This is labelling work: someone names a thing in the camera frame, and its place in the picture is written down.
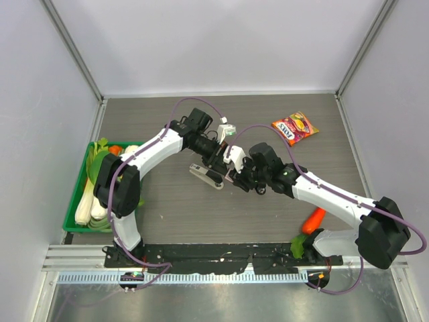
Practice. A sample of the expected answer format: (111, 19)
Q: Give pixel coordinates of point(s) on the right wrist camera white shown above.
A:
(233, 156)

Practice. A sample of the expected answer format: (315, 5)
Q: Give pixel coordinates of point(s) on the small orange toy vegetable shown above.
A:
(116, 150)

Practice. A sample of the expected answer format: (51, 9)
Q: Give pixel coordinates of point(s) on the green plastic tray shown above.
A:
(98, 221)

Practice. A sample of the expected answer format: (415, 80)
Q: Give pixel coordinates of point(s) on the orange toy carrot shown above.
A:
(313, 221)

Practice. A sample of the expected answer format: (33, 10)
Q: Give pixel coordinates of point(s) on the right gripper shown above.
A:
(239, 179)

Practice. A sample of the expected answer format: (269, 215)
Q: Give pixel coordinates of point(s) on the orange candy bag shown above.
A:
(295, 127)

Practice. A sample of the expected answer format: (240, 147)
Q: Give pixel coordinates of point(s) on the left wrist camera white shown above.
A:
(225, 129)

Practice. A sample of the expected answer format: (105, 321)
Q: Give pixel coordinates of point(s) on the white slotted cable duct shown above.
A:
(122, 277)

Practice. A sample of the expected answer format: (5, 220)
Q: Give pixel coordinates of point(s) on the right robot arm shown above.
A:
(376, 232)

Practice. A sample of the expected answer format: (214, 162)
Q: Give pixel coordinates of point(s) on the red white staple box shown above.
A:
(228, 177)

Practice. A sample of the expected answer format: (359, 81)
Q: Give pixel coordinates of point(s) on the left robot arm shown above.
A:
(119, 179)

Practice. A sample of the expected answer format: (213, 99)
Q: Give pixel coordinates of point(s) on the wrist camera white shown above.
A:
(233, 156)
(225, 129)

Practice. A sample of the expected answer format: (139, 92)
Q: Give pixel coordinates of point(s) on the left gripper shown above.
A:
(216, 159)

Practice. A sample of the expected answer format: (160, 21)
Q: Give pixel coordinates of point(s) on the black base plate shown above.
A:
(228, 259)

